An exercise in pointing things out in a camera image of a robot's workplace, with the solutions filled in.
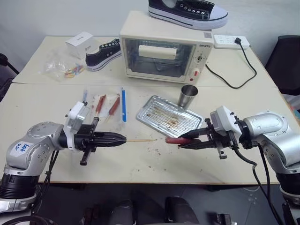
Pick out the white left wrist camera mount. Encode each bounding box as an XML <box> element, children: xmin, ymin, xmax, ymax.
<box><xmin>63</xmin><ymin>102</ymin><xmax>91</xmax><ymax>153</ymax></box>

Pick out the small white cardboard box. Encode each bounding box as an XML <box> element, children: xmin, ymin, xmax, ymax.
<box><xmin>65</xmin><ymin>31</ymin><xmax>94</xmax><ymax>60</ymax></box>

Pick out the black office chair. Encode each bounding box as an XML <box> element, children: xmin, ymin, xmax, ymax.
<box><xmin>264</xmin><ymin>35</ymin><xmax>300</xmax><ymax>96</ymax></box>

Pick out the cream toaster oven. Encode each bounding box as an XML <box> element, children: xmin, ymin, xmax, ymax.
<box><xmin>119</xmin><ymin>10</ymin><xmax>215</xmax><ymax>85</ymax></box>

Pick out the black power cord with plug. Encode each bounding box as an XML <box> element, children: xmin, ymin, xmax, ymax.
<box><xmin>205</xmin><ymin>37</ymin><xmax>258</xmax><ymax>90</ymax></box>

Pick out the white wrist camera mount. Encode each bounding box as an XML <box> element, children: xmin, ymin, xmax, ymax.
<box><xmin>63</xmin><ymin>102</ymin><xmax>91</xmax><ymax>153</ymax></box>
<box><xmin>210</xmin><ymin>105</ymin><xmax>245</xmax><ymax>141</ymax></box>

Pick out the stainless steel cup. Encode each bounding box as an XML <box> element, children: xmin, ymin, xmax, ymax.
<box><xmin>177</xmin><ymin>84</ymin><xmax>199</xmax><ymax>108</ymax></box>

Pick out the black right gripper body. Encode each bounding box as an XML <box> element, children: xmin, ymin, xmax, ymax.
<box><xmin>205</xmin><ymin>118</ymin><xmax>235</xmax><ymax>161</ymax></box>

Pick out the white power strip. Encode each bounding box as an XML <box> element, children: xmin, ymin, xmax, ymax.
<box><xmin>213</xmin><ymin>34</ymin><xmax>251</xmax><ymax>50</ymax></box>

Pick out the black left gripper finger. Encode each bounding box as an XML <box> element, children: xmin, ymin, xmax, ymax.
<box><xmin>95</xmin><ymin>140</ymin><xmax>128</xmax><ymax>149</ymax></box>
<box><xmin>95</xmin><ymin>131</ymin><xmax>128</xmax><ymax>142</ymax></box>

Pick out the dark rounded shape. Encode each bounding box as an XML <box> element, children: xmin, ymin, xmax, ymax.
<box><xmin>165</xmin><ymin>196</ymin><xmax>200</xmax><ymax>225</ymax></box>
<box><xmin>109</xmin><ymin>199</ymin><xmax>135</xmax><ymax>225</ymax></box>

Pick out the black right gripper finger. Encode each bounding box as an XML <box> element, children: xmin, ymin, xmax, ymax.
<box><xmin>178</xmin><ymin>138</ymin><xmax>215</xmax><ymax>151</ymax></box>
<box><xmin>177</xmin><ymin>127</ymin><xmax>211</xmax><ymax>139</ymax></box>

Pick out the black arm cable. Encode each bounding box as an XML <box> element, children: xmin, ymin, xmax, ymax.
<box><xmin>30</xmin><ymin>149</ymin><xmax>60</xmax><ymax>222</ymax></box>
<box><xmin>231</xmin><ymin>131</ymin><xmax>296</xmax><ymax>225</ymax></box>

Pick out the black canvas sneaker white toe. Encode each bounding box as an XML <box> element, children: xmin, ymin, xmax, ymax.
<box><xmin>148</xmin><ymin>0</ymin><xmax>229</xmax><ymax>31</ymax></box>

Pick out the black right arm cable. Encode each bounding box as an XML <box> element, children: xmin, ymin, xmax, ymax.
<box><xmin>231</xmin><ymin>131</ymin><xmax>296</xmax><ymax>225</ymax></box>

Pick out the dark chair frame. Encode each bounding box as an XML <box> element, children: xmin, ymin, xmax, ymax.
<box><xmin>0</xmin><ymin>53</ymin><xmax>21</xmax><ymax>102</ymax></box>

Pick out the pile of coloured clips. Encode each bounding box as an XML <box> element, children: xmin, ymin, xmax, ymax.
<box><xmin>63</xmin><ymin>62</ymin><xmax>86</xmax><ymax>79</ymax></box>

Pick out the crumpled clear plastic bag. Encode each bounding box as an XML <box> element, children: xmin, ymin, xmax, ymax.
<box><xmin>38</xmin><ymin>52</ymin><xmax>86</xmax><ymax>83</ymax></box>

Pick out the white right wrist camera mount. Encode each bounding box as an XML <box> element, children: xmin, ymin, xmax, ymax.
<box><xmin>210</xmin><ymin>105</ymin><xmax>245</xmax><ymax>141</ymax></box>

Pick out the white handwritten label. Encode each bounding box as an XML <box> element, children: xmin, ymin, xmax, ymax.
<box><xmin>11</xmin><ymin>139</ymin><xmax>30</xmax><ymax>158</ymax></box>

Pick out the red sausage without skewer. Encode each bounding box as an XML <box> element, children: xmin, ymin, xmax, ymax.
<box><xmin>165</xmin><ymin>137</ymin><xmax>194</xmax><ymax>146</ymax></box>

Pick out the ribbed metal baking tray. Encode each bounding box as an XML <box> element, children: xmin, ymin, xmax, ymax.
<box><xmin>135</xmin><ymin>95</ymin><xmax>203</xmax><ymax>139</ymax></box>

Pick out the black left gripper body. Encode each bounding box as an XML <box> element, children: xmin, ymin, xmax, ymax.
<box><xmin>75</xmin><ymin>117</ymin><xmax>104</xmax><ymax>166</ymax></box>

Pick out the clear zip bag blue strip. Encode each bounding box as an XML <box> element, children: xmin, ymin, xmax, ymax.
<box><xmin>82</xmin><ymin>87</ymin><xmax>128</xmax><ymax>128</ymax></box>

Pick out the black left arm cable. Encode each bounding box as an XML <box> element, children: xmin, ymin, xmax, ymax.
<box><xmin>30</xmin><ymin>149</ymin><xmax>60</xmax><ymax>222</ymax></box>

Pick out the red sausage on skewer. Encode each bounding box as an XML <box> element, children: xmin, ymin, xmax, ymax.
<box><xmin>94</xmin><ymin>94</ymin><xmax>107</xmax><ymax>117</ymax></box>
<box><xmin>104</xmin><ymin>96</ymin><xmax>121</xmax><ymax>124</ymax></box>

